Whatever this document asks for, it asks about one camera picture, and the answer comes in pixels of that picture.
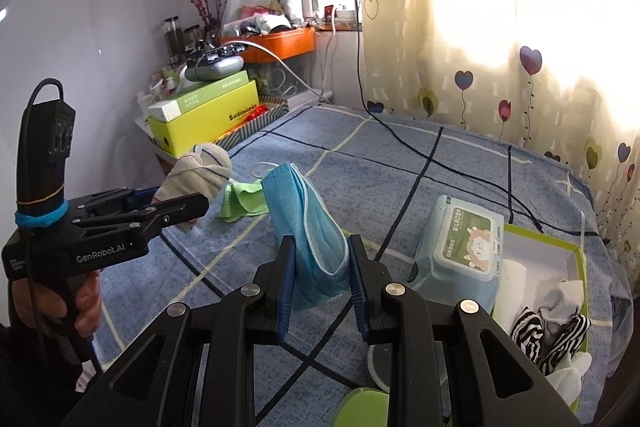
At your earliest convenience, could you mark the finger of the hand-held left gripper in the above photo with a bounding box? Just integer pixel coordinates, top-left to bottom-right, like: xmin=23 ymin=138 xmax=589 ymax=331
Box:
xmin=72 ymin=193 xmax=210 ymax=242
xmin=75 ymin=187 xmax=163 ymax=215

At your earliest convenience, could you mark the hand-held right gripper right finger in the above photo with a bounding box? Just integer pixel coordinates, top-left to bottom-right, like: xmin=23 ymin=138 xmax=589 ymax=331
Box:
xmin=347 ymin=234 xmax=583 ymax=427

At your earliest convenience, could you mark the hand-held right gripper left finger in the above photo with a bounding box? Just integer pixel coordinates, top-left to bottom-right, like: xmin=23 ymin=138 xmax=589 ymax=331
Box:
xmin=60 ymin=234 xmax=297 ymax=427

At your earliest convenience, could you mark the beige striped sock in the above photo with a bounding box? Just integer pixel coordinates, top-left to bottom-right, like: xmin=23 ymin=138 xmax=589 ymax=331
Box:
xmin=152 ymin=143 xmax=233 ymax=235

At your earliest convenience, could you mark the green cloth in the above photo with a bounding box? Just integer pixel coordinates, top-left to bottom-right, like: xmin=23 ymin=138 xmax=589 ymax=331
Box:
xmin=261 ymin=162 xmax=351 ymax=312
xmin=217 ymin=181 xmax=271 ymax=223

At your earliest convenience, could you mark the person's left hand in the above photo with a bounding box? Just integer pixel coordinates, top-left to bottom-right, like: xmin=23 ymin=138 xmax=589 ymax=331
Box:
xmin=11 ymin=269 xmax=103 ymax=343

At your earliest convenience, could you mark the white round disc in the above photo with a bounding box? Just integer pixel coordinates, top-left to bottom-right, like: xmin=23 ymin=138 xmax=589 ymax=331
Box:
xmin=366 ymin=341 xmax=401 ymax=393

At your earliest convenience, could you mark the yellow cardboard box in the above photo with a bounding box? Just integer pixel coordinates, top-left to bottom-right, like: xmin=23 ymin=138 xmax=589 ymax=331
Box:
xmin=147 ymin=79 xmax=261 ymax=160

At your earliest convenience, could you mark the light green flat box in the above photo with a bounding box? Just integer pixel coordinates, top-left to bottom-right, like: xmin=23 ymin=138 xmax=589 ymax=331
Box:
xmin=147 ymin=69 xmax=253 ymax=122

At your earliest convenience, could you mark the blue patterned bed sheet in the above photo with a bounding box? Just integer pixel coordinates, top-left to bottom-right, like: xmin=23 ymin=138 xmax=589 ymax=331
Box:
xmin=90 ymin=104 xmax=616 ymax=427

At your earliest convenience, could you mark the wet wipes pack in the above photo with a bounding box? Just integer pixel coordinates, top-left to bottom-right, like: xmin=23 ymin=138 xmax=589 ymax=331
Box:
xmin=406 ymin=194 xmax=505 ymax=313

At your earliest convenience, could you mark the striped cardboard tray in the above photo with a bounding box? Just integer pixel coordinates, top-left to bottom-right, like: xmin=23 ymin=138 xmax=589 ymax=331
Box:
xmin=207 ymin=99 xmax=291 ymax=152

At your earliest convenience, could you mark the grey oval case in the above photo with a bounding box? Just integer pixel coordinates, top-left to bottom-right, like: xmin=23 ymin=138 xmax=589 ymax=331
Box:
xmin=185 ymin=54 xmax=247 ymax=82

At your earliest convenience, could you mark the white rolled towel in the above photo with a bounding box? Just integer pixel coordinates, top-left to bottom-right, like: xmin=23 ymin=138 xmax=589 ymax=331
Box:
xmin=495 ymin=259 xmax=531 ymax=333

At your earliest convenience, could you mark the black electronic device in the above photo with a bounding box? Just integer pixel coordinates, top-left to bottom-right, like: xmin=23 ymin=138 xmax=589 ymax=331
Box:
xmin=200 ymin=43 xmax=249 ymax=62

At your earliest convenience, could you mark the glass jar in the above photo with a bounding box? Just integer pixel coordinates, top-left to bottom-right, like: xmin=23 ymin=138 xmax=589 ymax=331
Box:
xmin=182 ymin=24 xmax=203 ymax=55
xmin=161 ymin=16 xmax=185 ymax=66

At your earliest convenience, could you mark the zebra striped sock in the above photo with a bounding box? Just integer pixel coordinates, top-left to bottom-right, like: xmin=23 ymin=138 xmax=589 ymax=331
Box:
xmin=510 ymin=307 xmax=548 ymax=365
xmin=542 ymin=314 xmax=591 ymax=375

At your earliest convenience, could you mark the clear plastic container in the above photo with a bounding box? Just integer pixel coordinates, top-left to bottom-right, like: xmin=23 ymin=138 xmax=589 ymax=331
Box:
xmin=245 ymin=57 xmax=333 ymax=105

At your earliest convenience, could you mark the orange tray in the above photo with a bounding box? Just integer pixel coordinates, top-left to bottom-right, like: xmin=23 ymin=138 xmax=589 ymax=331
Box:
xmin=220 ymin=26 xmax=317 ymax=64

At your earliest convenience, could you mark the heart print curtain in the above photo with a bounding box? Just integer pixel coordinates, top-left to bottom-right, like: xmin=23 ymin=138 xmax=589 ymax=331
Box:
xmin=350 ymin=0 xmax=640 ymax=228

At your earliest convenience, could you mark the white cable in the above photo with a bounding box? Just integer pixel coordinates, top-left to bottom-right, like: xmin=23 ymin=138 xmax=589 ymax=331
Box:
xmin=220 ymin=19 xmax=338 ymax=105

